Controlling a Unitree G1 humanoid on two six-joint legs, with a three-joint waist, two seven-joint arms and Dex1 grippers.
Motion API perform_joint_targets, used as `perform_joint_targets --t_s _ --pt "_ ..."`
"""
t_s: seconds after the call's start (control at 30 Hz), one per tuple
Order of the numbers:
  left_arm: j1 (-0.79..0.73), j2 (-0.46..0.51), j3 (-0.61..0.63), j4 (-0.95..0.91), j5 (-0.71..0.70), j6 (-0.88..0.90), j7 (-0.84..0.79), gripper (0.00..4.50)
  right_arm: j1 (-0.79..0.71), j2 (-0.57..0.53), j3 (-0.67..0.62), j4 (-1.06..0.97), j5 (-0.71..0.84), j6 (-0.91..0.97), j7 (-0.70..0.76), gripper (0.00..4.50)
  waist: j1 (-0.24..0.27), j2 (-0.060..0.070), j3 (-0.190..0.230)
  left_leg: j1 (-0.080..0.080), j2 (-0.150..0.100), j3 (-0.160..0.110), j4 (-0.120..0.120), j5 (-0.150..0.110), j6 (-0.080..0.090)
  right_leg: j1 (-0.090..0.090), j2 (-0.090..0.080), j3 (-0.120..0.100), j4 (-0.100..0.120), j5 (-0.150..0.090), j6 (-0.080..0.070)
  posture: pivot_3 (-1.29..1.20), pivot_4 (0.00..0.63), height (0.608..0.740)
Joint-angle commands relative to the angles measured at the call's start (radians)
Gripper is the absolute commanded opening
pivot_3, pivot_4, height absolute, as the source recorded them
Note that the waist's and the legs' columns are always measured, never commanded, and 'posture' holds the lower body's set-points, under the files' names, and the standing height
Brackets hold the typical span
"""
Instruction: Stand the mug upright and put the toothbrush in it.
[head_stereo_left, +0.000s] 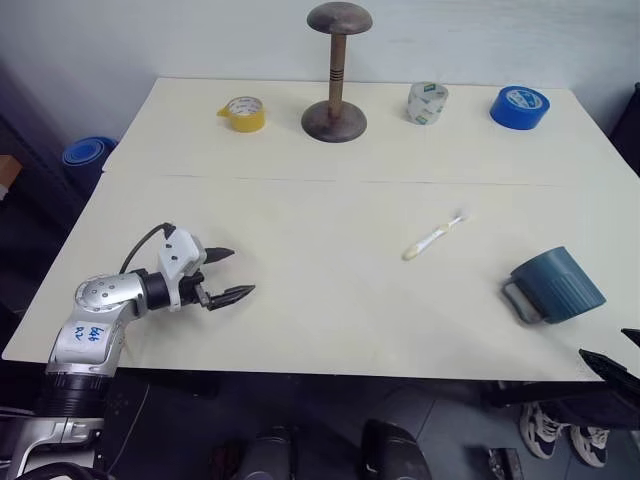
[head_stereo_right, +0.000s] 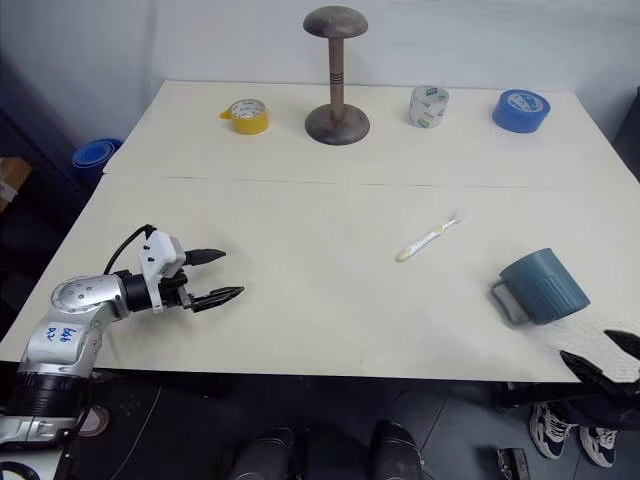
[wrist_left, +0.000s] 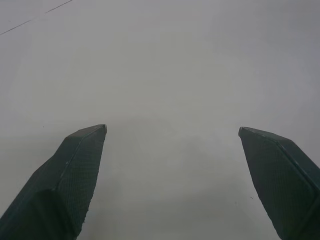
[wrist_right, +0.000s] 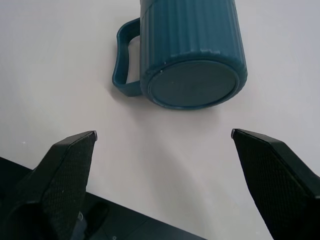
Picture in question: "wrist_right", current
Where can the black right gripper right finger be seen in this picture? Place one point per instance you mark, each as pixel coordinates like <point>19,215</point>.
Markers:
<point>277,185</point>

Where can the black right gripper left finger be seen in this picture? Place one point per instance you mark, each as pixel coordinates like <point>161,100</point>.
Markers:
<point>62,180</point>

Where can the teal ribbed plastic mug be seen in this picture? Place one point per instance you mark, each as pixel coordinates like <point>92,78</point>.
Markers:
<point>192,50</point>

